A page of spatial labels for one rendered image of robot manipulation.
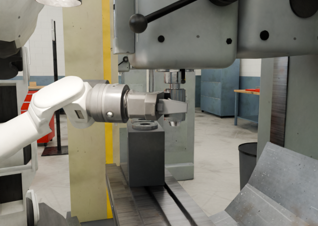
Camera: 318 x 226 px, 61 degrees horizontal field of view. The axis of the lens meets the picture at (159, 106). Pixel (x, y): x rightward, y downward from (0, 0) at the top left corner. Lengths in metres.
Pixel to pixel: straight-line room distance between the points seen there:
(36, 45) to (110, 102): 9.15
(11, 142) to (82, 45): 1.72
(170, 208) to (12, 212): 0.72
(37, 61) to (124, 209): 9.00
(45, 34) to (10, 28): 8.86
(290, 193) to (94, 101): 0.55
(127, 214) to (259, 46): 0.53
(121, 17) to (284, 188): 0.60
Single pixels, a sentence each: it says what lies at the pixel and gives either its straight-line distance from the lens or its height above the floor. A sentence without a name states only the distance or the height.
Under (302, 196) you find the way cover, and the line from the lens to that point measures 0.79.
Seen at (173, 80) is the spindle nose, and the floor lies 1.29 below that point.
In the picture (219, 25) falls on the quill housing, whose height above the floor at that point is 1.39.
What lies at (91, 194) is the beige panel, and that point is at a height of 0.28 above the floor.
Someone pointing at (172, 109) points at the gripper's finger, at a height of 1.23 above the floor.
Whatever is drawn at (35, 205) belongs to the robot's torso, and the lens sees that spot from 1.38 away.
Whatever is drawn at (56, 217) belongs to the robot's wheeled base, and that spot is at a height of 0.57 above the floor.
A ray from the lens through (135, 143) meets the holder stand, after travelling 0.89.
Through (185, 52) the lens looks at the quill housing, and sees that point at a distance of 0.49.
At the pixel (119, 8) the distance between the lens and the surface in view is 0.56.
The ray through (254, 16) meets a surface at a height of 1.40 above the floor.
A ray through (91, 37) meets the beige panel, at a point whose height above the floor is 1.58.
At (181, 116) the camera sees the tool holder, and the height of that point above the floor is 1.21.
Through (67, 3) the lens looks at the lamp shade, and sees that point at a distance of 0.53.
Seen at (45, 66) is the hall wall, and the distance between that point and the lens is 9.63.
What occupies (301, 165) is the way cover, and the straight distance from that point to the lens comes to 0.82.
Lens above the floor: 1.30
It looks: 7 degrees down
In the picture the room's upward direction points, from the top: straight up
